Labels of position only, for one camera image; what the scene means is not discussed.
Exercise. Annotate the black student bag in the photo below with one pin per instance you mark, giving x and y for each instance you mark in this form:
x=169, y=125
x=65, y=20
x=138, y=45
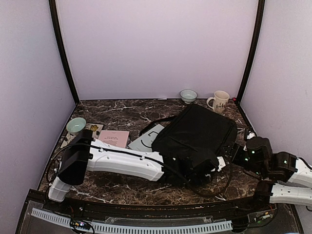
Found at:
x=194, y=128

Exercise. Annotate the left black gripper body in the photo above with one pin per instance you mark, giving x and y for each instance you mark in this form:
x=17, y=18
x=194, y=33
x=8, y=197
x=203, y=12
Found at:
x=192, y=179

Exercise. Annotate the grey notebook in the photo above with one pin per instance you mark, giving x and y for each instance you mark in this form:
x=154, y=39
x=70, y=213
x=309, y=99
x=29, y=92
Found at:
x=144, y=142

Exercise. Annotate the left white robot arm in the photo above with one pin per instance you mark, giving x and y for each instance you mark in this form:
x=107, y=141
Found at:
x=86, y=153

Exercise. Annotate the black frame post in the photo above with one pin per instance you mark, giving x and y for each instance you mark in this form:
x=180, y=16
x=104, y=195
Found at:
x=61, y=50
x=252, y=50

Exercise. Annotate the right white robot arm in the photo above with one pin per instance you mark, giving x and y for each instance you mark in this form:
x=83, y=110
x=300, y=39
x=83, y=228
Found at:
x=297, y=190

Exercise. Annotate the white cable duct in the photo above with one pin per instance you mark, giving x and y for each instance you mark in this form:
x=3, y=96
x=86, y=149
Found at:
x=118, y=226

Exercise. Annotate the left black frame post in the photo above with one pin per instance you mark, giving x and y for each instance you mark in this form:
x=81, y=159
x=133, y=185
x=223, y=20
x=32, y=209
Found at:
x=61, y=50

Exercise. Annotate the black front table rail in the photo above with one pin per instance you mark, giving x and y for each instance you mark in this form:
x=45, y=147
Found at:
x=95, y=210

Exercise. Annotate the small white bowl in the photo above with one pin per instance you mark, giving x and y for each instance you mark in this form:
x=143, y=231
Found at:
x=188, y=96

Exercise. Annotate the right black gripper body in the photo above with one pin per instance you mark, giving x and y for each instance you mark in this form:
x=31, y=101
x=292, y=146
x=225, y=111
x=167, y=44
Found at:
x=254, y=167

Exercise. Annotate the right black frame post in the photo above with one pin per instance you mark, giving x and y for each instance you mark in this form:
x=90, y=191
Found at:
x=252, y=50

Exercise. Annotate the pink book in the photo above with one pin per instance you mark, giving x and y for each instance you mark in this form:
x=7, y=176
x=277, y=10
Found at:
x=115, y=138

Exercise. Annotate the floral placemat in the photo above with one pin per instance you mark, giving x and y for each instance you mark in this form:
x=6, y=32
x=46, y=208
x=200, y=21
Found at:
x=94, y=127

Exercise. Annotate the green bowl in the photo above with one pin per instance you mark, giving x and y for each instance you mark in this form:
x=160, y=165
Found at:
x=76, y=125

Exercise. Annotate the cream mug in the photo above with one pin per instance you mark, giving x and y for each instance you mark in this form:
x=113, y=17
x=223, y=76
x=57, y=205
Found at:
x=218, y=102

